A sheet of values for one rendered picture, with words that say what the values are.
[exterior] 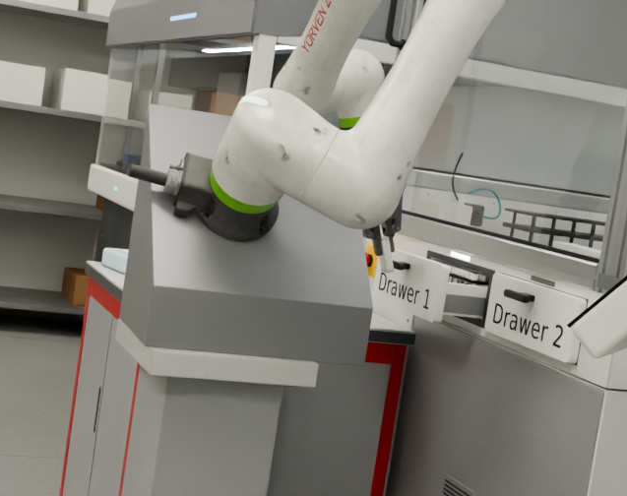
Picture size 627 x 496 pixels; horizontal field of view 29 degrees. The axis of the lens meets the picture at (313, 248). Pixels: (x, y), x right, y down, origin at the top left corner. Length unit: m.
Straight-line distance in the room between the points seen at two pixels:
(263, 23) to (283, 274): 1.22
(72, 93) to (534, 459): 4.26
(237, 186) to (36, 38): 4.60
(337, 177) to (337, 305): 0.26
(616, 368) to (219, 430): 0.65
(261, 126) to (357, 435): 0.92
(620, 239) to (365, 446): 0.83
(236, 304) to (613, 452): 0.66
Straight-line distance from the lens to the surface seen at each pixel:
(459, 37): 1.95
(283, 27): 3.16
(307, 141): 1.89
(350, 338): 2.06
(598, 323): 1.37
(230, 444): 2.06
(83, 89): 6.12
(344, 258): 2.10
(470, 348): 2.42
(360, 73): 2.31
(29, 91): 6.12
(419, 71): 1.93
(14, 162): 6.50
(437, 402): 2.53
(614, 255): 2.05
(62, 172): 6.54
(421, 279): 2.38
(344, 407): 2.57
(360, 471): 2.63
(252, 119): 1.89
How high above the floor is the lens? 1.12
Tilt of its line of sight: 5 degrees down
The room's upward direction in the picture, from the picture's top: 9 degrees clockwise
